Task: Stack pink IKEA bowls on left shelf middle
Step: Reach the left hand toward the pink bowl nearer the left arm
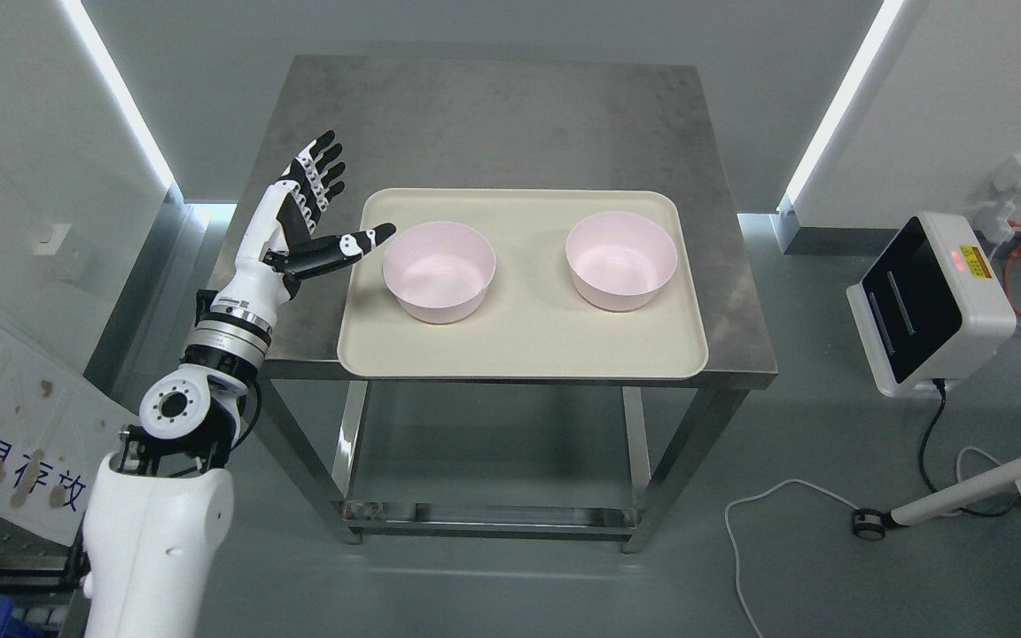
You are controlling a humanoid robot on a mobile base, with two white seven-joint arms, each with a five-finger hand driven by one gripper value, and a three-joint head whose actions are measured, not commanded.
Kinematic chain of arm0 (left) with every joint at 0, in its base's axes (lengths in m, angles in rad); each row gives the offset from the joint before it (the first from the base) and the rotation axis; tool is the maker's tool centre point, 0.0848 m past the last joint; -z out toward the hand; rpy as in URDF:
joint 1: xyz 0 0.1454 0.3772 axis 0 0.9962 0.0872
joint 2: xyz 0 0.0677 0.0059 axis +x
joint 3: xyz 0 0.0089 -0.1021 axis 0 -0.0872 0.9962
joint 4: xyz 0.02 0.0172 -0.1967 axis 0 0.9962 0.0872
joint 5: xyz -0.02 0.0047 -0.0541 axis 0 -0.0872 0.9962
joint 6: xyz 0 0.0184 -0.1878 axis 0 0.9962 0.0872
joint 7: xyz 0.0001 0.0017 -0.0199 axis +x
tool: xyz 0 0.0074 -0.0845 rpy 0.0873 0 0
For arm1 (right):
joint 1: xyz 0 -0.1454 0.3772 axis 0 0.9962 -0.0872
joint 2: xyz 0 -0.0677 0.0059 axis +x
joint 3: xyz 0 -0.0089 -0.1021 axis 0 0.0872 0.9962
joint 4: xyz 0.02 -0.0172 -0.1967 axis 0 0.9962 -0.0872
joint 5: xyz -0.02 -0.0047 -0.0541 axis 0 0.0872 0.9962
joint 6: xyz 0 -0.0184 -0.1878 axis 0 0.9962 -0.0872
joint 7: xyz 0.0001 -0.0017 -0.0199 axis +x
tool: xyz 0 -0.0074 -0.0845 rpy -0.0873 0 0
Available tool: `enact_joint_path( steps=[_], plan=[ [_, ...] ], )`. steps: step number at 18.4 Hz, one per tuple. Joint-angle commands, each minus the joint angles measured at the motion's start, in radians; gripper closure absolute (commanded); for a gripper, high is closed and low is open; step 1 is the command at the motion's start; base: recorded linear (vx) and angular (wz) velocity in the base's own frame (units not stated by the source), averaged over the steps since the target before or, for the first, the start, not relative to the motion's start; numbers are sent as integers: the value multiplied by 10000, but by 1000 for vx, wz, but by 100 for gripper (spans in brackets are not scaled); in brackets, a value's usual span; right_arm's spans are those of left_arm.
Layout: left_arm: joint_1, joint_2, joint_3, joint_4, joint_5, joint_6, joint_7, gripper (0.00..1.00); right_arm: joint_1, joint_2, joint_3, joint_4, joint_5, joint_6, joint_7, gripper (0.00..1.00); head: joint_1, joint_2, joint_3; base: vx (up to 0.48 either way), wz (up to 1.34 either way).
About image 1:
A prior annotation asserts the pink bowl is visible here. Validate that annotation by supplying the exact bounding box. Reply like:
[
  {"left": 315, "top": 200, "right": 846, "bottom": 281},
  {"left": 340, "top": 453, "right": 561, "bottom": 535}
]
[
  {"left": 565, "top": 211, "right": 680, "bottom": 312},
  {"left": 382, "top": 220, "right": 497, "bottom": 324}
]

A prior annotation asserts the black power cable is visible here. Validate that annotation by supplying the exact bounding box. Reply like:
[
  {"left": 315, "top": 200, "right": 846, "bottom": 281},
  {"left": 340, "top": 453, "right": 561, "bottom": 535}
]
[{"left": 918, "top": 379, "right": 1021, "bottom": 518}]

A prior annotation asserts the white floor cable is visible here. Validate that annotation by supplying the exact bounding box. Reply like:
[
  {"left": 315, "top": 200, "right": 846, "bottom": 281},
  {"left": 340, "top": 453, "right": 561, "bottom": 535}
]
[{"left": 724, "top": 446, "right": 1008, "bottom": 638}]

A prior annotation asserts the white stand leg with caster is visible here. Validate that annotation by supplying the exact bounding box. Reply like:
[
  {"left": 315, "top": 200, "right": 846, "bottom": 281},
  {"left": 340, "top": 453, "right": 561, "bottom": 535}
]
[{"left": 850, "top": 457, "right": 1021, "bottom": 541}]

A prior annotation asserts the white sign board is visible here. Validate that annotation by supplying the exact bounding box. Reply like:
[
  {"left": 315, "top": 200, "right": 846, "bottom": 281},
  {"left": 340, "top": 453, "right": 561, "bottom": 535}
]
[{"left": 0, "top": 318, "right": 135, "bottom": 546}]

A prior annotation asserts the stainless steel table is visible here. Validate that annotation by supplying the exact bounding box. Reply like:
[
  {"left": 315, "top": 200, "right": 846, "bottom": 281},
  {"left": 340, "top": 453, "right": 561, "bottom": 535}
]
[{"left": 181, "top": 55, "right": 779, "bottom": 555}]

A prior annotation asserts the beige plastic tray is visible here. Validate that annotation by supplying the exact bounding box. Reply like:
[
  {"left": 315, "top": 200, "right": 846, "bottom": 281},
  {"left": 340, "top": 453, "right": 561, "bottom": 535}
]
[{"left": 337, "top": 187, "right": 709, "bottom": 384}]

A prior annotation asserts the white black box device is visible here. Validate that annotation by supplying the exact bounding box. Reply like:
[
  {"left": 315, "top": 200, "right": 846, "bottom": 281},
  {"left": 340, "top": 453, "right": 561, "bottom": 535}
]
[{"left": 846, "top": 213, "right": 1017, "bottom": 397}]

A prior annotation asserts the white wall plug adapter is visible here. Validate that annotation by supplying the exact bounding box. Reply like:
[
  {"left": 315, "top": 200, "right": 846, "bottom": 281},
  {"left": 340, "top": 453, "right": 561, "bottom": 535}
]
[{"left": 975, "top": 153, "right": 1021, "bottom": 249}]

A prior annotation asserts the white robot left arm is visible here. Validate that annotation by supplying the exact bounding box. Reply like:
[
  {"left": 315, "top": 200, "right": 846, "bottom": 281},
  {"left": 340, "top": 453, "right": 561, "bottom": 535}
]
[{"left": 82, "top": 284, "right": 289, "bottom": 637}]

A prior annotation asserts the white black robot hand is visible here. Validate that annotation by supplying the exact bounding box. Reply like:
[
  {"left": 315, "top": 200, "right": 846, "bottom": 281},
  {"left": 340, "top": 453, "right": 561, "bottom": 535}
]
[{"left": 210, "top": 130, "right": 397, "bottom": 326}]

